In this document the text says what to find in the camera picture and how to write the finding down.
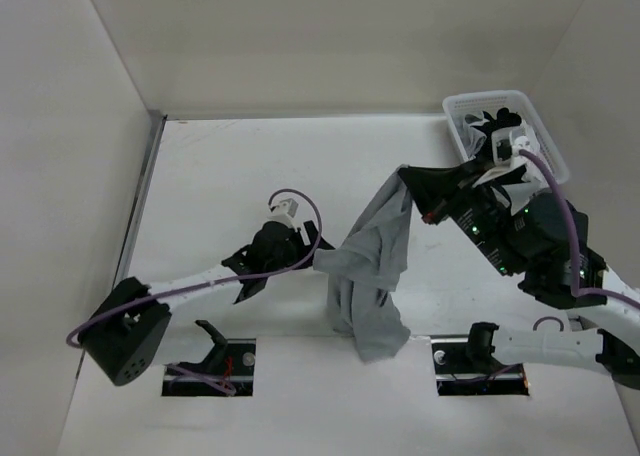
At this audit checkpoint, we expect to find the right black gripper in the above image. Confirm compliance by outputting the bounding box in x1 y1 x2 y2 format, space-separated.
399 154 527 275

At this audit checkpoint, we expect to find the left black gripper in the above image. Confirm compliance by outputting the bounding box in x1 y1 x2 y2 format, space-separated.
265 221 334 277

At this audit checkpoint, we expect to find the grey tank top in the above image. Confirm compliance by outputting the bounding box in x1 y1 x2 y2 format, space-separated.
313 171 413 363

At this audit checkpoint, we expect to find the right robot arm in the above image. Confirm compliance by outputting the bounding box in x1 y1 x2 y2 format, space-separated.
398 162 639 389

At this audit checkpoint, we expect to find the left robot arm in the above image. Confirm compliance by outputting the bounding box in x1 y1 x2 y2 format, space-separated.
68 221 335 386

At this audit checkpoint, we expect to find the black tank top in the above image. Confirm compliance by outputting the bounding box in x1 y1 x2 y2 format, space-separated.
474 107 523 162

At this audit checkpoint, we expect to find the white tank top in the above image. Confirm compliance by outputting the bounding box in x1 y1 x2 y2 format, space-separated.
521 122 545 181

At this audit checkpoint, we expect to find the light grey garment in basket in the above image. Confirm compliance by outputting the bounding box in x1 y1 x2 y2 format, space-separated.
461 112 488 158

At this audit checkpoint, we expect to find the white plastic basket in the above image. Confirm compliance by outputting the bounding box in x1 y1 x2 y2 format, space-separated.
442 90 570 185

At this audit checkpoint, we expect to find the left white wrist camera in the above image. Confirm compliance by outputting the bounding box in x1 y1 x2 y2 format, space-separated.
268 198 301 229

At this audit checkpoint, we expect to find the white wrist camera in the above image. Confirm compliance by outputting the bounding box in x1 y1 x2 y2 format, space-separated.
474 126 527 186
268 198 301 229

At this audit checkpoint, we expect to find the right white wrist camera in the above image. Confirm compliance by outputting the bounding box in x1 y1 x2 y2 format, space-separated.
474 126 527 186

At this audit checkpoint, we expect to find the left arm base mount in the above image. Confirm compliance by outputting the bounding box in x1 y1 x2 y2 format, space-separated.
161 339 257 398

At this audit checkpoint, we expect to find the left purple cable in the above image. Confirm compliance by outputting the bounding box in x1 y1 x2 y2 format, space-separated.
66 188 322 397

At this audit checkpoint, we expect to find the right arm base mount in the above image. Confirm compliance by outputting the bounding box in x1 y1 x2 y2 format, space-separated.
431 335 529 397

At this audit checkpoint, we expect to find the metal table edge rail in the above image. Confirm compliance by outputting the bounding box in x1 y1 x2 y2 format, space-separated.
110 110 167 290

